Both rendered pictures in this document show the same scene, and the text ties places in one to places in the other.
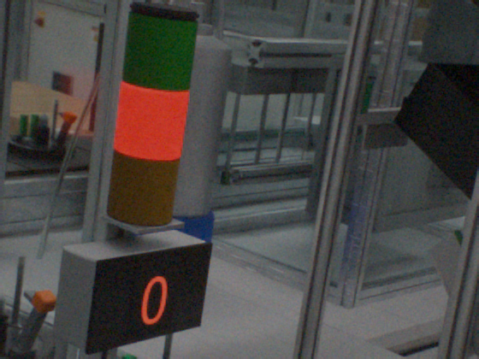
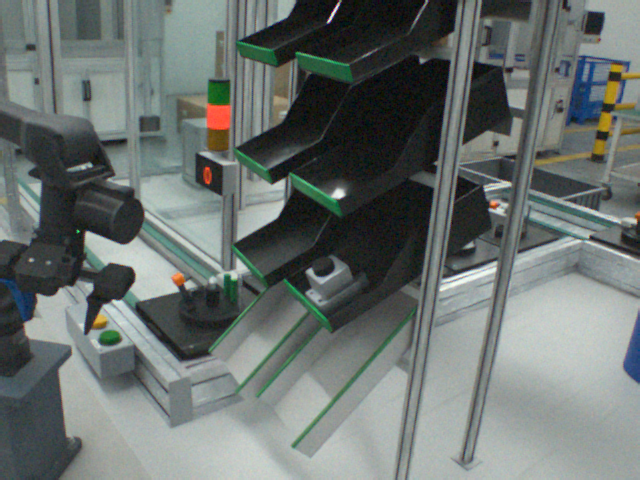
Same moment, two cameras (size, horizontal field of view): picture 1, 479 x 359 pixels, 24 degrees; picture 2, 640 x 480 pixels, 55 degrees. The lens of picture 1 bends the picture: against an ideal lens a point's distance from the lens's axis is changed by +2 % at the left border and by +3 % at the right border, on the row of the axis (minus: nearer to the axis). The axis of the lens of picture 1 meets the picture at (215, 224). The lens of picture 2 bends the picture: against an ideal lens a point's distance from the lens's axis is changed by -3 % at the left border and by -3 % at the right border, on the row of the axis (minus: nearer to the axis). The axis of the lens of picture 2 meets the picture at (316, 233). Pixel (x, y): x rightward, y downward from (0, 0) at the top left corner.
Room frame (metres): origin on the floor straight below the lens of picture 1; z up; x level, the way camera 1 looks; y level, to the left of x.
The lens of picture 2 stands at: (1.32, -1.23, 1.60)
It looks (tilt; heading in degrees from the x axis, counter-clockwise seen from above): 21 degrees down; 101
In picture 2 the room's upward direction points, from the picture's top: 4 degrees clockwise
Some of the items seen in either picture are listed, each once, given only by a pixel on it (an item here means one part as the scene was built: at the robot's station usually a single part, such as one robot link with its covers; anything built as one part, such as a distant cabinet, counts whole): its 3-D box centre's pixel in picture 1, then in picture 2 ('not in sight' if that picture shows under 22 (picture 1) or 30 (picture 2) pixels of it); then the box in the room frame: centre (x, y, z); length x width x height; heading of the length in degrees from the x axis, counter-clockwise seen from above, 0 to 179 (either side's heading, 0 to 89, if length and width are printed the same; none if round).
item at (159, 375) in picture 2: not in sight; (96, 299); (0.59, -0.10, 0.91); 0.89 x 0.06 x 0.11; 140
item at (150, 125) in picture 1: (151, 120); (218, 115); (0.82, 0.06, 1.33); 0.05 x 0.05 x 0.05
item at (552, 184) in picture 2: not in sight; (522, 198); (1.72, 1.82, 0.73); 0.62 x 0.42 x 0.23; 140
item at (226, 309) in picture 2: not in sight; (212, 307); (0.90, -0.15, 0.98); 0.14 x 0.14 x 0.02
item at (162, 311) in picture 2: not in sight; (212, 315); (0.90, -0.15, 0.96); 0.24 x 0.24 x 0.02; 50
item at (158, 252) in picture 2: not in sight; (162, 280); (0.68, 0.06, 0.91); 0.84 x 0.28 x 0.10; 140
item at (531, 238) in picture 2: not in sight; (506, 217); (1.53, 0.61, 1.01); 0.24 x 0.24 x 0.13; 50
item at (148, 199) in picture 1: (143, 185); (218, 137); (0.82, 0.06, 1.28); 0.05 x 0.05 x 0.05
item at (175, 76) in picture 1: (159, 50); (219, 92); (0.82, 0.06, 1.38); 0.05 x 0.05 x 0.05
